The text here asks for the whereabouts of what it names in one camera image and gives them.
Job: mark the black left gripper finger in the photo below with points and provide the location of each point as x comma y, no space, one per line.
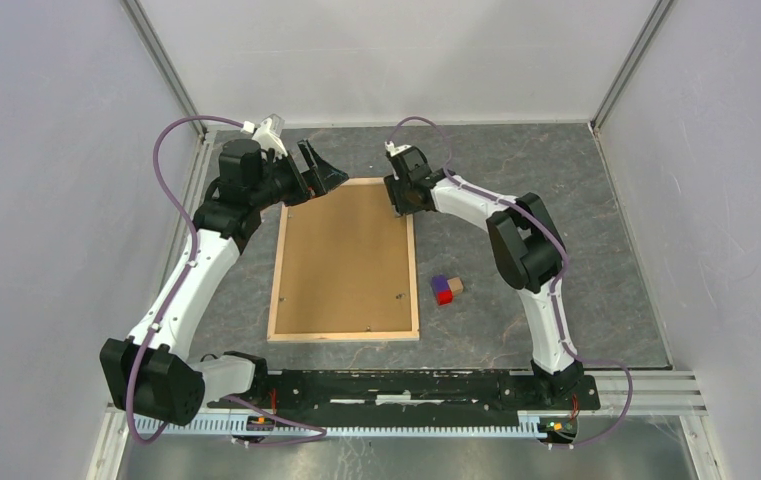
313,160
322,181

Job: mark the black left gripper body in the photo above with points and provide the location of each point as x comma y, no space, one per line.
281,182

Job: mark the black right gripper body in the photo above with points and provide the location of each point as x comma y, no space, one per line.
398,194

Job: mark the brown cardboard backing board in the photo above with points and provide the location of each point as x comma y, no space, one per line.
347,265

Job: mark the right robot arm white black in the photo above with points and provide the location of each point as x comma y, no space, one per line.
526,247

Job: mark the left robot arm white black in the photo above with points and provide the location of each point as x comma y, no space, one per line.
149,373

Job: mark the small wooden cube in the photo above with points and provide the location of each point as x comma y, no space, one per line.
456,285

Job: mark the red and purple block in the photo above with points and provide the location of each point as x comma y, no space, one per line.
441,289

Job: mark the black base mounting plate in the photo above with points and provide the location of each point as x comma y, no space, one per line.
414,398

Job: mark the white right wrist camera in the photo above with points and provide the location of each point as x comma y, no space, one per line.
392,149

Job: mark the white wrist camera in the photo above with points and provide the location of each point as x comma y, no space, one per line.
392,149
267,134

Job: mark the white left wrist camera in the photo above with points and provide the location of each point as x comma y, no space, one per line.
267,134

